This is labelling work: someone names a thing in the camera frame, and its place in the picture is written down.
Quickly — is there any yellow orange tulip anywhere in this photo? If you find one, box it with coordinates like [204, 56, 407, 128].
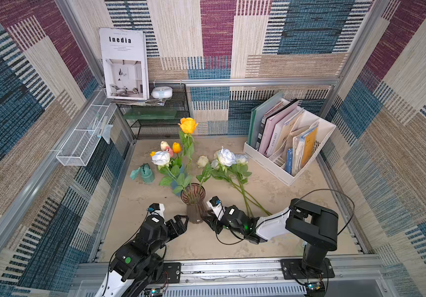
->
[172, 142, 182, 154]

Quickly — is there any pink book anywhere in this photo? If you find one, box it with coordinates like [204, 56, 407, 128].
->
[256, 100, 299, 155]

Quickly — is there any white file organizer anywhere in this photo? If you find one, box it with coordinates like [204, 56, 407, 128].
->
[244, 101, 336, 186]

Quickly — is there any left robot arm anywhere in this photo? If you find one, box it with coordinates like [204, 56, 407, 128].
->
[95, 212, 189, 297]

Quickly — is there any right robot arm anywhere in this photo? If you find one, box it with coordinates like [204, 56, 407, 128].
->
[202, 196, 339, 278]

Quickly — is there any black wire shelf rack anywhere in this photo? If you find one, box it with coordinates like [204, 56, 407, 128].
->
[115, 84, 191, 141]

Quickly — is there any orange rose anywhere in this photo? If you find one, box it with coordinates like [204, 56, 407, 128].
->
[178, 118, 198, 204]

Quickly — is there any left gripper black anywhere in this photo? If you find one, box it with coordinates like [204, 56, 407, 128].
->
[147, 214, 188, 256]

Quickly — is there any Inedia magazine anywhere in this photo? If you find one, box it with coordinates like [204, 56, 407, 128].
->
[99, 28, 150, 101]

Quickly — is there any blue cylindrical vase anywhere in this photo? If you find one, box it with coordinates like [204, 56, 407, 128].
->
[170, 165, 192, 196]

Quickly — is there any green folder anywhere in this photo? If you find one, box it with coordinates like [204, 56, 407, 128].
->
[248, 91, 284, 148]

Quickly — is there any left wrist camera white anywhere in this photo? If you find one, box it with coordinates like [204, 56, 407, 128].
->
[147, 203, 165, 219]

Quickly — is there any pink tulip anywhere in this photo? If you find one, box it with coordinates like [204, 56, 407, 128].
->
[166, 147, 174, 158]

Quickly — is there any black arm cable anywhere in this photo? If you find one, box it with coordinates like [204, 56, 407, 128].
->
[298, 188, 356, 238]

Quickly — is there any orange yellow booklet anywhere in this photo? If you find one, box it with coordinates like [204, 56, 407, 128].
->
[292, 123, 318, 176]

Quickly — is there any green glass shelf plate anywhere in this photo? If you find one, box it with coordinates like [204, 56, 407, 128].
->
[123, 108, 177, 120]

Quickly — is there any white tulip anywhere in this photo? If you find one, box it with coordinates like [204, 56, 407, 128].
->
[161, 141, 170, 151]

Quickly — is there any white round device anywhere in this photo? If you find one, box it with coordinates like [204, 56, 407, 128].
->
[151, 86, 173, 100]

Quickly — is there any teal small watering can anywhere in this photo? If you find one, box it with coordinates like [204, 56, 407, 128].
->
[130, 163, 155, 184]

